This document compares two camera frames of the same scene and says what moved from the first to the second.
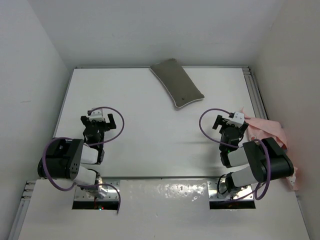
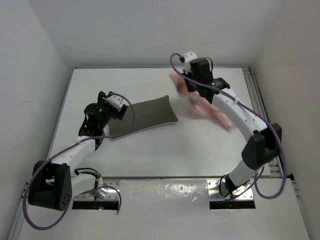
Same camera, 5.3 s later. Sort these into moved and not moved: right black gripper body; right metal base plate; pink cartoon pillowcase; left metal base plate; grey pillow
Moved: right black gripper body; grey pillow; pink cartoon pillowcase
Not moved: right metal base plate; left metal base plate
